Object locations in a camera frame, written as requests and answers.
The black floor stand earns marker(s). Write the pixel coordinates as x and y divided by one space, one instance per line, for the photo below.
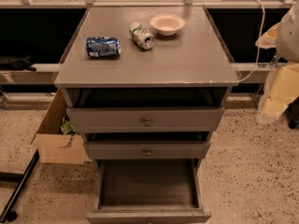
19 180

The grey middle drawer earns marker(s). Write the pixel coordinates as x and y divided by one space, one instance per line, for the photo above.
109 150

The grey horizontal rail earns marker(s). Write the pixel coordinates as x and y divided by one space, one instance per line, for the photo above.
46 72

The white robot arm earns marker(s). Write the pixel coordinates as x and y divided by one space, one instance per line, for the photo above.
288 35

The grey bottom drawer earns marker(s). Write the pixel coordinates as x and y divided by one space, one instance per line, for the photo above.
148 192

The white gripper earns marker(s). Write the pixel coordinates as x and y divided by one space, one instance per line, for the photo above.
289 41

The grey top drawer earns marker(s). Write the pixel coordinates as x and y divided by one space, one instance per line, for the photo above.
145 120

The black object on rail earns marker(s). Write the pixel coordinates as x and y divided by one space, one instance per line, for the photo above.
16 63

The grey wooden drawer cabinet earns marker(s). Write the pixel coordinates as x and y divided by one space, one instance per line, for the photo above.
189 69

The grey drawer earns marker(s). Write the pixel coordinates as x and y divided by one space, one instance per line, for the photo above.
148 192
145 120
109 150

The black cart with wheel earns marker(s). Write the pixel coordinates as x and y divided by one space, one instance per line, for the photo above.
292 114

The blue soda can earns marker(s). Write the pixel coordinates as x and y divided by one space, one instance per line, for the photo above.
103 47

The white paper bowl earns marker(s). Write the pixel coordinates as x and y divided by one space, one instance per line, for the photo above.
167 24

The green packet in box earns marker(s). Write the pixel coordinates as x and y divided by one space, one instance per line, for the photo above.
67 127

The green and silver soda can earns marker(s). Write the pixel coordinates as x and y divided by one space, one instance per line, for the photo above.
141 35

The cardboard box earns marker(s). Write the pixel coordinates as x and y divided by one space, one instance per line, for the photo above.
54 146

